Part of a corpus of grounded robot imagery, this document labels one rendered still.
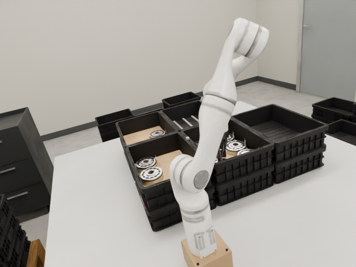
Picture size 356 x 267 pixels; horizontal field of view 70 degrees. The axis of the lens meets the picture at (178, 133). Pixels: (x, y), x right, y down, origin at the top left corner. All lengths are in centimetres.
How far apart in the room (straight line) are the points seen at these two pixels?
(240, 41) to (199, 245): 61
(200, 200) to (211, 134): 20
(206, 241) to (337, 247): 46
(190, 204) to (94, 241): 56
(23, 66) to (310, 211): 398
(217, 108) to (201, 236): 39
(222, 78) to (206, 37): 413
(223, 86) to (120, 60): 371
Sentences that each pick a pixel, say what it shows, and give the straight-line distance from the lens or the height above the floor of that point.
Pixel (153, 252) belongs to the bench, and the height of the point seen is 70.
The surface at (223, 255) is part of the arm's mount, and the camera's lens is 89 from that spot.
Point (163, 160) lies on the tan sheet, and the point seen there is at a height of 83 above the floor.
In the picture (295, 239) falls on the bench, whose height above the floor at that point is 70.
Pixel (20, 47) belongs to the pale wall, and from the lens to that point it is 432.
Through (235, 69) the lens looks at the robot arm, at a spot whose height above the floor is 130.
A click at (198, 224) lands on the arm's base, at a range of 80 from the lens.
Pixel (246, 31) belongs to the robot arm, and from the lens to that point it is 76.
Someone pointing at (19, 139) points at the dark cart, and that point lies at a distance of 241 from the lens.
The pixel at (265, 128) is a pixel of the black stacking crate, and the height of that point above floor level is 83.
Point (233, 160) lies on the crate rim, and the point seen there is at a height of 92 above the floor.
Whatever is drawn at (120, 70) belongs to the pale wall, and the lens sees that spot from 437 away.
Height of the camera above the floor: 149
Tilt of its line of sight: 25 degrees down
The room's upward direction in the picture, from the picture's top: 10 degrees counter-clockwise
